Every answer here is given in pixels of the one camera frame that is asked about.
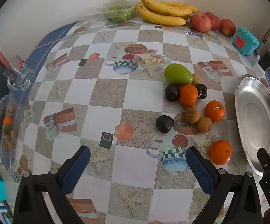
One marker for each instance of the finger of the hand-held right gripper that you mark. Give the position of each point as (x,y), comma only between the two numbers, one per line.
(265,162)

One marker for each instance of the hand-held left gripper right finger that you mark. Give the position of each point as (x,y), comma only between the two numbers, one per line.
(200,170)

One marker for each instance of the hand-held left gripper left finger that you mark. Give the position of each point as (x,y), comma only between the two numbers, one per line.
(76,168)

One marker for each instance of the orange tangerine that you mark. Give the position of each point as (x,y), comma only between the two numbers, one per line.
(220,152)
(188,95)
(215,111)

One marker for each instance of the round steel plate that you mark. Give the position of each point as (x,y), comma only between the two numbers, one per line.
(256,121)

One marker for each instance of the brown kiwi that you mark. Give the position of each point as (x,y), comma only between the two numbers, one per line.
(192,114)
(204,124)

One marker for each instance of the dark purple plum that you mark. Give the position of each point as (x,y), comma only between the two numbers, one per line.
(165,124)
(202,91)
(172,92)

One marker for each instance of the small tan round fruit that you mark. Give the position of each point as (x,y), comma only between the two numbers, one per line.
(196,79)

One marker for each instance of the green mango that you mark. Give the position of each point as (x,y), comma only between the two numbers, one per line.
(178,74)

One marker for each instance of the clear plastic fruit box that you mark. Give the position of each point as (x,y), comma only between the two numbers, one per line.
(7,123)

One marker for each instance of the printed checkered tablecloth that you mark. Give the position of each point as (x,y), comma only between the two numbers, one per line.
(137,93)

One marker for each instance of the black power adapter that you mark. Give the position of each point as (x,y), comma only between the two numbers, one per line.
(266,60)

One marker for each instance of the clear glass mug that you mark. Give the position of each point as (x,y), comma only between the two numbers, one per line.
(20,77)

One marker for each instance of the teal box with red label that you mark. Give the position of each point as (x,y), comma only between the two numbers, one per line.
(246,42)

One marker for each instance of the red apple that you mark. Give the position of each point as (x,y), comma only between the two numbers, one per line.
(215,19)
(228,27)
(201,22)

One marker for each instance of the clear container of green fruit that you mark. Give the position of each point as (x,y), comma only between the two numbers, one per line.
(118,15)

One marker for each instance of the yellow banana bunch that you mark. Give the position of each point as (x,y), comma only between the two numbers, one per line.
(163,11)

